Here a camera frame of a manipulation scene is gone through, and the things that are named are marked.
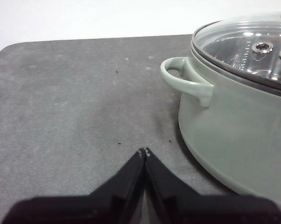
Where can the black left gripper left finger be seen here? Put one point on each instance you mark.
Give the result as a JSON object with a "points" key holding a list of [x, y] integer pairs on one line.
{"points": [[96, 207]]}

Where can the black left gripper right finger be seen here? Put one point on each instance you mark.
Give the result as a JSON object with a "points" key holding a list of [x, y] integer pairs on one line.
{"points": [[189, 207]]}

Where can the pale green electric steamer pot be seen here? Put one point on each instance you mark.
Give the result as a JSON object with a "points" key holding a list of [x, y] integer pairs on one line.
{"points": [[236, 130]]}

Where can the glass lid with green knob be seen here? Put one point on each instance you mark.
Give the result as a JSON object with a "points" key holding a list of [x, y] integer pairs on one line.
{"points": [[224, 37]]}

